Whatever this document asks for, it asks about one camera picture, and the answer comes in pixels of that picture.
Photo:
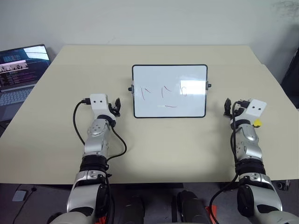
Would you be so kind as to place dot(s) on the black caster wheel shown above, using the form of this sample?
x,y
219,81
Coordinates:
x,y
283,185

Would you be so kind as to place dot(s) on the orange red part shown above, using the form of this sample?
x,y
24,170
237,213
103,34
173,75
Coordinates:
x,y
213,211
102,221

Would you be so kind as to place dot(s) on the grey power adapter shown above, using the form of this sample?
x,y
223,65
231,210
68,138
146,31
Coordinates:
x,y
19,195

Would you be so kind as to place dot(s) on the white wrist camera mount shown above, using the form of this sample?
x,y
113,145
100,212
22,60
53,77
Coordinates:
x,y
255,108
99,105

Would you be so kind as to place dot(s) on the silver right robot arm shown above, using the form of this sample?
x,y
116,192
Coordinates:
x,y
251,151

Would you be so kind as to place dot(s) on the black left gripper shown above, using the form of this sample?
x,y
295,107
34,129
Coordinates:
x,y
112,109

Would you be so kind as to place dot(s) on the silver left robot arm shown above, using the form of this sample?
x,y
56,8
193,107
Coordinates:
x,y
95,144

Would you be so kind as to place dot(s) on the small yellow eraser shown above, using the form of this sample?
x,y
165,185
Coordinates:
x,y
257,123

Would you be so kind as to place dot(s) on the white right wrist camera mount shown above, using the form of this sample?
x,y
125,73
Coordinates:
x,y
255,108

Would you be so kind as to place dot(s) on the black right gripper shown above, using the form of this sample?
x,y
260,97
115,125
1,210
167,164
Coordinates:
x,y
232,113

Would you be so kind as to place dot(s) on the open grey laptop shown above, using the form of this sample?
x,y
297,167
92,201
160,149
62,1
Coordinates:
x,y
16,72

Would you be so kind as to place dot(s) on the black table frame bar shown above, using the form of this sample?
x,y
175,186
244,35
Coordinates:
x,y
156,186

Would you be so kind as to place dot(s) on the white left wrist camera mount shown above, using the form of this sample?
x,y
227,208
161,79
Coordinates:
x,y
99,105

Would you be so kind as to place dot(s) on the black-framed whiteboard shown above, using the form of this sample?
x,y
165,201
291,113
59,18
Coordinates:
x,y
168,91

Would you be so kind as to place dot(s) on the black chair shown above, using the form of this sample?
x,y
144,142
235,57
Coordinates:
x,y
292,77

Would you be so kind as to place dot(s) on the dark rounded shape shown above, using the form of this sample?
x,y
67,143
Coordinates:
x,y
192,207
136,210

